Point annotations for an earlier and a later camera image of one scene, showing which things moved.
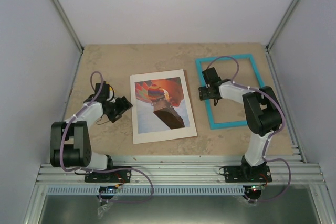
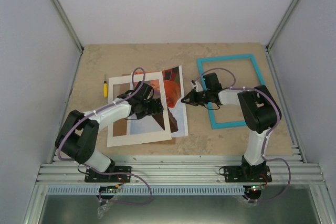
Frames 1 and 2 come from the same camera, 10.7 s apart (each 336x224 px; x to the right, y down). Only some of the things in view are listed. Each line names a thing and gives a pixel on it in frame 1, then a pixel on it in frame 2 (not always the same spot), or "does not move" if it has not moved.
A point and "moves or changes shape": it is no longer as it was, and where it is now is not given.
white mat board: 161,107 → 143,137
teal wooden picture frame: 212,125 does not move
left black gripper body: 116,110 → 146,110
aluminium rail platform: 286,170 does not move
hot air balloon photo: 160,105 does not move
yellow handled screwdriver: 111,92 moves or changes shape
